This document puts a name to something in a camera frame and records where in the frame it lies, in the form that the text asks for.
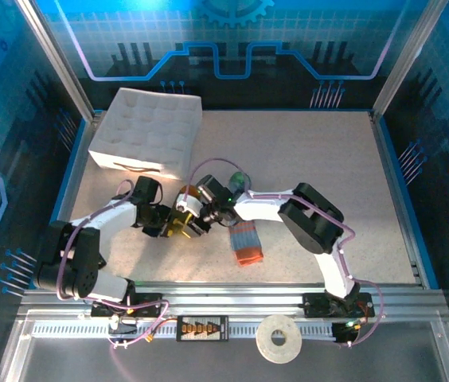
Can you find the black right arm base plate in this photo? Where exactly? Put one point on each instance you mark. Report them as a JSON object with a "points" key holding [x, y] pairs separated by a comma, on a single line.
{"points": [[316, 305]]}

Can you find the blue orange striped sock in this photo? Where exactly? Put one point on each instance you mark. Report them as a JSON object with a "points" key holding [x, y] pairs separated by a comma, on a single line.
{"points": [[246, 242]]}

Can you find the small black white adapter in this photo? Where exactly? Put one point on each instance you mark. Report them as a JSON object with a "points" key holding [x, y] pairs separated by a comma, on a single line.
{"points": [[121, 328]]}

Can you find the blue table border strip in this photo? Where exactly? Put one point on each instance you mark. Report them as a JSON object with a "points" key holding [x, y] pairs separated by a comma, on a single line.
{"points": [[431, 280]]}

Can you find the aluminium table side rail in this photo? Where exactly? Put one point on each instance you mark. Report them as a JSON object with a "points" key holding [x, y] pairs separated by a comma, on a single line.
{"points": [[397, 191], [83, 159]]}

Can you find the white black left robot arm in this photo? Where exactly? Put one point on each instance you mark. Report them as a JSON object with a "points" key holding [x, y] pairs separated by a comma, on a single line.
{"points": [[109, 217]]}

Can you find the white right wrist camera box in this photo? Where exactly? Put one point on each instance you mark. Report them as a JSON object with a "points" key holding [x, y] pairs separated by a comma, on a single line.
{"points": [[188, 205]]}

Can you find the aluminium frame post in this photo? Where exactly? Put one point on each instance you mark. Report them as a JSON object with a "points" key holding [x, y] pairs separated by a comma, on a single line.
{"points": [[407, 59], [58, 59]]}

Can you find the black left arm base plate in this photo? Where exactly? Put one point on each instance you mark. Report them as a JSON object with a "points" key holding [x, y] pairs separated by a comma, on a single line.
{"points": [[149, 306]]}

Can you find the aluminium cross frame rail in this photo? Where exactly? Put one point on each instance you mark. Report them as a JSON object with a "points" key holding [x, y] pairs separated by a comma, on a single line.
{"points": [[228, 300]]}

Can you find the white divided storage box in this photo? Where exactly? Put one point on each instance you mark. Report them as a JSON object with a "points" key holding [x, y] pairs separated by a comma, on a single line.
{"points": [[149, 127]]}

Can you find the small black controller board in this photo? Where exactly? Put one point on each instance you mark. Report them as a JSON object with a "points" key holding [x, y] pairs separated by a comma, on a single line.
{"points": [[346, 332]]}

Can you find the black power distribution board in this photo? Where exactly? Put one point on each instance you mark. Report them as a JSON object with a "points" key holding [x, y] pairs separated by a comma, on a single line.
{"points": [[202, 329]]}

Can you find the white tape roll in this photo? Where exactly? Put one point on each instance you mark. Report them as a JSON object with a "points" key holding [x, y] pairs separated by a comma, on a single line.
{"points": [[266, 346]]}

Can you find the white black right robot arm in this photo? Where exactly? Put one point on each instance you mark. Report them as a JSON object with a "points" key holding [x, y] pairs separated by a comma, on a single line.
{"points": [[260, 207]]}

